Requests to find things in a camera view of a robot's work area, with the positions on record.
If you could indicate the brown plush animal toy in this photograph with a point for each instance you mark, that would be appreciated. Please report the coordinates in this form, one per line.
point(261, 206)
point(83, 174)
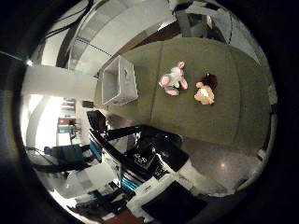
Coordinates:
point(205, 91)

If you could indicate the pink and white plush bunny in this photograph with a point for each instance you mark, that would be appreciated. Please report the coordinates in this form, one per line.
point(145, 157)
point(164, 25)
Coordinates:
point(174, 78)

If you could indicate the white fabric storage container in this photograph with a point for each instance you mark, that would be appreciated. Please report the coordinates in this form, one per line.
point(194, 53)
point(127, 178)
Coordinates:
point(120, 81)

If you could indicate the olive green table cloth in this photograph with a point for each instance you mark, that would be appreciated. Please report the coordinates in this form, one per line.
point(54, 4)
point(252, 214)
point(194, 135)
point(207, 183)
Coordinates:
point(193, 124)

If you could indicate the person in dark clothes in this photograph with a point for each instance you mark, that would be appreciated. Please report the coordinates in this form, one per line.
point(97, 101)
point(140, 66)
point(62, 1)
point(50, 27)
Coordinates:
point(70, 154)

